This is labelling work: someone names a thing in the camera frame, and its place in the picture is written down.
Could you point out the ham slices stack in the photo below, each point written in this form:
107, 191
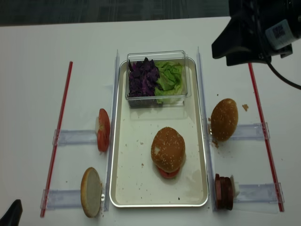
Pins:
224, 193

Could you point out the lower left clear holder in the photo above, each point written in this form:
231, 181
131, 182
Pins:
60, 199

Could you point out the bread crumb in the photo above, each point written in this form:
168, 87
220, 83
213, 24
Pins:
245, 107

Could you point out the tomato slices stack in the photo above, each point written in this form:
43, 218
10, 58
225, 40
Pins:
104, 129

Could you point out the purple cabbage pieces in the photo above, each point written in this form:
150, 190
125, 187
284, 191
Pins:
143, 78

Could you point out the bun bottom half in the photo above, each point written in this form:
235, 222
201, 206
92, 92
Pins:
91, 192

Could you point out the left red tape strip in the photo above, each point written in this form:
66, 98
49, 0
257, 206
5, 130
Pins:
52, 161

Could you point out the red tape strip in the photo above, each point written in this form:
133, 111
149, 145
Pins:
52, 161
267, 142

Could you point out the tomato slice on stack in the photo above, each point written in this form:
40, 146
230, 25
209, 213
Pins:
168, 173

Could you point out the lower right clear holder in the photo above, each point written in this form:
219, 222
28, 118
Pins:
261, 193

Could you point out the right red tape strip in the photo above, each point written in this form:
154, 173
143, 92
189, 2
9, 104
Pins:
267, 142

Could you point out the black object at corner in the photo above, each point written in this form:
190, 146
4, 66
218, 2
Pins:
13, 214

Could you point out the left long clear divider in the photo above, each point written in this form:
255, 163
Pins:
106, 201

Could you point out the green lettuce leaves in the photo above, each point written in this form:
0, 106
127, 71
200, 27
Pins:
170, 82

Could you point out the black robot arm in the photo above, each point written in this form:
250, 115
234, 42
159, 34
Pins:
258, 30

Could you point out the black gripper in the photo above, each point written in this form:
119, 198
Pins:
257, 30

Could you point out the white block behind ham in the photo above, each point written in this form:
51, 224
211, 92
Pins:
235, 187

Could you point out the clear plastic container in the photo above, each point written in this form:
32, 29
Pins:
177, 56

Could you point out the white metal tray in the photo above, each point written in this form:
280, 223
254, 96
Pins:
135, 181

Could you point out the white onion behind tomato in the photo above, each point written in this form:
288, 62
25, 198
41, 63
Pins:
96, 125

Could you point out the upper left clear holder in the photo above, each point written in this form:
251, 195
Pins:
74, 137

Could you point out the sesame bun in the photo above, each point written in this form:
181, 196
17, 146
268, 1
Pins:
224, 119
168, 150

